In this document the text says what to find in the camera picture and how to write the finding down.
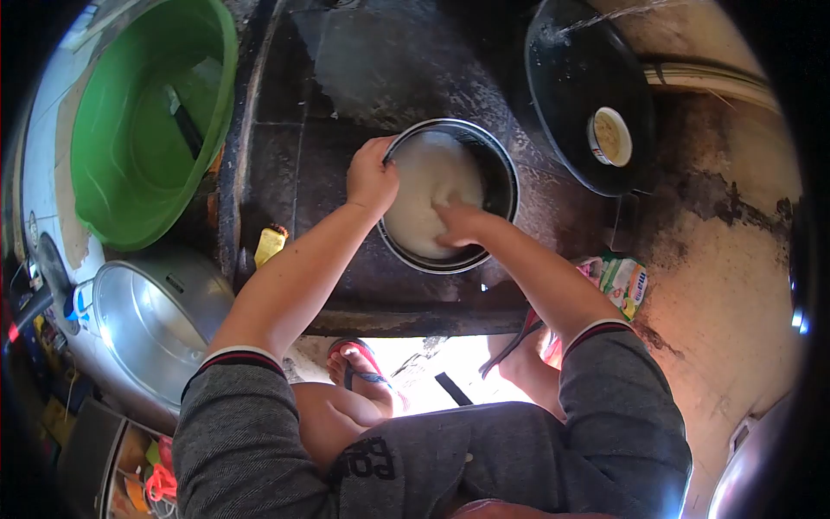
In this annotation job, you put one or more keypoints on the person's right hand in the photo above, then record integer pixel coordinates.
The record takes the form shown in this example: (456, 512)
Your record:
(468, 226)

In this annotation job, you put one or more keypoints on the person's left hand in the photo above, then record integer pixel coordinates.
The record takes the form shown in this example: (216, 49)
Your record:
(369, 185)

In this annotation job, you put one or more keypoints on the person's right fingers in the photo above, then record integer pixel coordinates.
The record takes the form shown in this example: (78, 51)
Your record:
(451, 211)

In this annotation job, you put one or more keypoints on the person's left fingers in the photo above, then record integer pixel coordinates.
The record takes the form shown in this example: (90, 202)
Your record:
(373, 148)

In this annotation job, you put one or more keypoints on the person's right thumb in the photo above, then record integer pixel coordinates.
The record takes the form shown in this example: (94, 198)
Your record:
(451, 240)

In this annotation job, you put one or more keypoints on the round metal cooking pot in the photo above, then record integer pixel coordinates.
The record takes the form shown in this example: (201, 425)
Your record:
(499, 188)

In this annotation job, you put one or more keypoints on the wet white rice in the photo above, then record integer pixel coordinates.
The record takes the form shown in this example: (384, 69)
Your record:
(428, 181)

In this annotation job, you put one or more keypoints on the pink packet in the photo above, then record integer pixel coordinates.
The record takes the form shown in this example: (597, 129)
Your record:
(589, 269)

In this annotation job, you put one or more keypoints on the yellow sponge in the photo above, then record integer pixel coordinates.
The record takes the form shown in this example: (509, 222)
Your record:
(269, 245)

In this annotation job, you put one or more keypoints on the black wok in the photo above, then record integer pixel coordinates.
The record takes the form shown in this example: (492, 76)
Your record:
(570, 84)

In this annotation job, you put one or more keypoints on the small white cup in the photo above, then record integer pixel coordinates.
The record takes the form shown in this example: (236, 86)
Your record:
(609, 137)

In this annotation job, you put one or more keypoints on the green and white packet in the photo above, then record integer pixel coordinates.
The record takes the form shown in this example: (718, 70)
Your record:
(624, 285)

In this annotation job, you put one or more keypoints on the person's legs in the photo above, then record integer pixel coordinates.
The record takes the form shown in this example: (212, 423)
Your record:
(337, 415)

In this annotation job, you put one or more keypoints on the green plastic basin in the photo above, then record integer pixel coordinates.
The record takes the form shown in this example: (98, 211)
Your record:
(129, 181)

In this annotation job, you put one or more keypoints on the large aluminium pot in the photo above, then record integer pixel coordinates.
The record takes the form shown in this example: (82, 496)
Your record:
(155, 324)

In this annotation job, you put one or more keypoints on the person's body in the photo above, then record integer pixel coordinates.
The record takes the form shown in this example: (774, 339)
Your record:
(240, 441)

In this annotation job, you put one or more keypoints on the shiny metal vessel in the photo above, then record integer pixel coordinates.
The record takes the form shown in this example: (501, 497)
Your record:
(752, 467)

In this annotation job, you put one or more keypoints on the box with clutter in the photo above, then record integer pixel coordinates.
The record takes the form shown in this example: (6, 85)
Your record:
(117, 467)

